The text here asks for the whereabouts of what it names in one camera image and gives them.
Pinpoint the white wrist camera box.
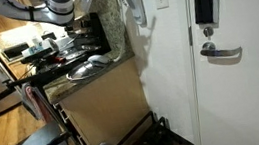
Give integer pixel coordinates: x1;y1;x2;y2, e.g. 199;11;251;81
78;0;96;15

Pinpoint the black flat pan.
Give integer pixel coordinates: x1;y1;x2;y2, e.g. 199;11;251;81
18;46;61;66

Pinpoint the silver door lever handle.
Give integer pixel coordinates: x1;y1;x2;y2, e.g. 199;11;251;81
198;37;243;61

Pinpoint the white wall telephone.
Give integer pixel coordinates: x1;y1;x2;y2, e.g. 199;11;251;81
125;0;148;28

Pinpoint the black coffee maker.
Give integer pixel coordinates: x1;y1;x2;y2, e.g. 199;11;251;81
62;10;113;60

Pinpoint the white door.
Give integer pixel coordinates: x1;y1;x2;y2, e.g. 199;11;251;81
174;0;259;145

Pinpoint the white oval object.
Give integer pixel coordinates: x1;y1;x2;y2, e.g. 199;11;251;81
86;53;113;68

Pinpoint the white plastic container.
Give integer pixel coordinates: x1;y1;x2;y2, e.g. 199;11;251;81
20;37;60;59

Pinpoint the granite topped kitchen counter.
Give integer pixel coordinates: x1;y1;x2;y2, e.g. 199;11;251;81
39;45;156;145

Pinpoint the black camera stand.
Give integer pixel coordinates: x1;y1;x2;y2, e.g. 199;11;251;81
0;54;100;145

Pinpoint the silver key cylinder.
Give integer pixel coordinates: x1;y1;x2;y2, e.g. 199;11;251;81
201;25;216;39

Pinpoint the black metal shoe rack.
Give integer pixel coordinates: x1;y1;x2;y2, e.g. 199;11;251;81
111;105;195;145

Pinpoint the pink and grey towel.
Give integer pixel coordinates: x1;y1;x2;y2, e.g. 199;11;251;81
19;80;55;128

